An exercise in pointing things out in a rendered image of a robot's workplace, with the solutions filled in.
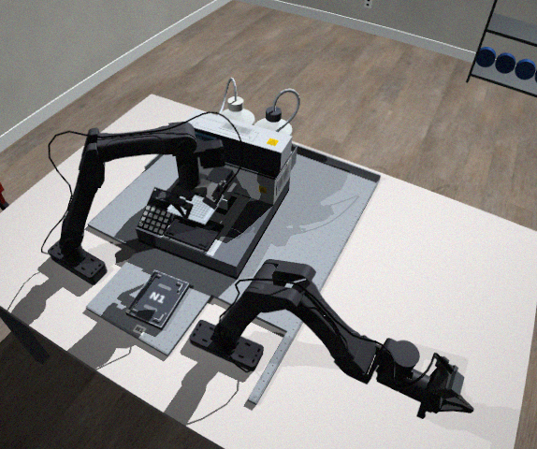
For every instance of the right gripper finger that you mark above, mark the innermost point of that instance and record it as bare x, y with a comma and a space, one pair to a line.
463, 400
459, 406

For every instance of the white plastic bottle with cap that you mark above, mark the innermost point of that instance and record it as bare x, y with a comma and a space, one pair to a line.
236, 111

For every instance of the white multi-well plate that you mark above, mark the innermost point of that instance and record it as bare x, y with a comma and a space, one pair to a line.
200, 212

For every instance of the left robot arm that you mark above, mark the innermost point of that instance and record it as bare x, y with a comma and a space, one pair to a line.
179, 141

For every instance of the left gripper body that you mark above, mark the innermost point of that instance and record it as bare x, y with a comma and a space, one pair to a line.
189, 185

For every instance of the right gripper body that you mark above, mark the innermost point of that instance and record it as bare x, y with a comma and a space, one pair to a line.
423, 390

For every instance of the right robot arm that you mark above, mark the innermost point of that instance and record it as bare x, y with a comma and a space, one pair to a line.
352, 355

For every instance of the black raised edge strip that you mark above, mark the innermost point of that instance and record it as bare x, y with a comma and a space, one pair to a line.
303, 149

